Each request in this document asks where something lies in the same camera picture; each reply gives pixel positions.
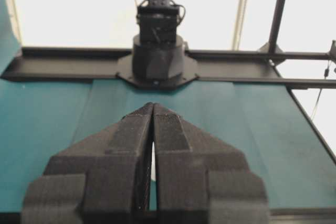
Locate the black table edge strip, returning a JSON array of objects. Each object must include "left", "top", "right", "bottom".
[{"left": 287, "top": 87, "right": 336, "bottom": 163}]

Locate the black aluminium frame rail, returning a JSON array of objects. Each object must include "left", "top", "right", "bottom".
[{"left": 0, "top": 47, "right": 336, "bottom": 90}]

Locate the black frame post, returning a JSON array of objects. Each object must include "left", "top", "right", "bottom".
[{"left": 258, "top": 0, "right": 292, "bottom": 57}]

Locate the thin black hanging cable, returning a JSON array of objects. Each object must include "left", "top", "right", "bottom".
[{"left": 312, "top": 60, "right": 331, "bottom": 120}]

